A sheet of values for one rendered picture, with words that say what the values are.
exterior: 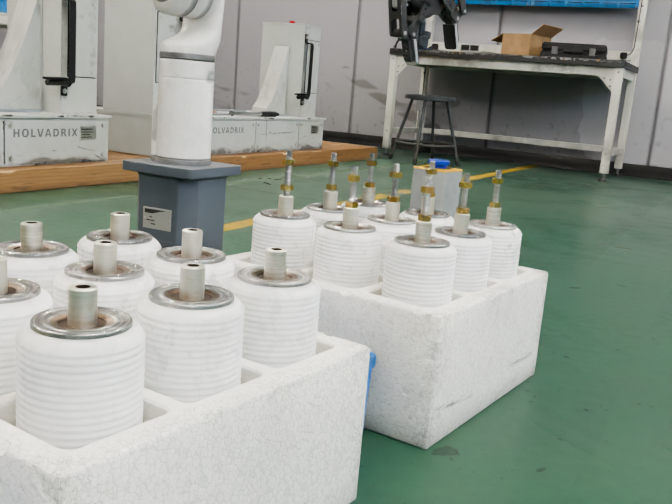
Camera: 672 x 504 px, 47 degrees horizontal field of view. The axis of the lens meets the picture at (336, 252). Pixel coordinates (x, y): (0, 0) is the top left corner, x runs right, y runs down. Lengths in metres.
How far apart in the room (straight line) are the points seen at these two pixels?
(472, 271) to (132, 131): 2.73
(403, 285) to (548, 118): 5.16
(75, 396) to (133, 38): 3.17
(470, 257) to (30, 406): 0.69
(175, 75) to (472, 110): 5.09
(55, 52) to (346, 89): 3.83
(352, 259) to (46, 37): 2.38
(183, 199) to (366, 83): 5.40
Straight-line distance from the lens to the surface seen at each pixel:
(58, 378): 0.60
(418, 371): 1.01
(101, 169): 3.22
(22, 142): 3.04
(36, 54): 3.29
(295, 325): 0.77
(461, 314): 1.03
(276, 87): 4.64
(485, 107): 6.27
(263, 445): 0.72
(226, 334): 0.68
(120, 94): 3.75
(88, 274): 0.77
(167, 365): 0.69
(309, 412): 0.77
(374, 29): 6.65
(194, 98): 1.32
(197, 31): 1.36
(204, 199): 1.32
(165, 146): 1.33
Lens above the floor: 0.44
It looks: 12 degrees down
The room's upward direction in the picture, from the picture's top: 5 degrees clockwise
